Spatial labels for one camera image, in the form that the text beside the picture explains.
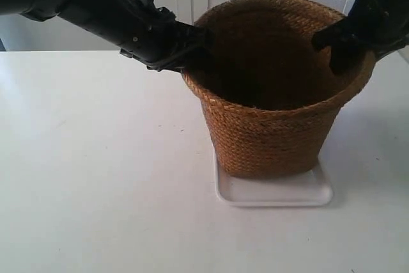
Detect white rectangular plastic tray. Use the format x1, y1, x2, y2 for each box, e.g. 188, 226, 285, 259
213, 156, 334, 208

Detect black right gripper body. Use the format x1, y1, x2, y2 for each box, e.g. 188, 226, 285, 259
343, 0, 408, 59

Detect brown woven wicker basket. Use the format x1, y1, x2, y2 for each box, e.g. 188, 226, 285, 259
182, 0, 375, 179

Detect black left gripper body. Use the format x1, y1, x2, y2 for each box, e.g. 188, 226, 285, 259
92, 0, 178, 67

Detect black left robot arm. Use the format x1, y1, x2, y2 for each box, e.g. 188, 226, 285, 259
1, 0, 211, 72

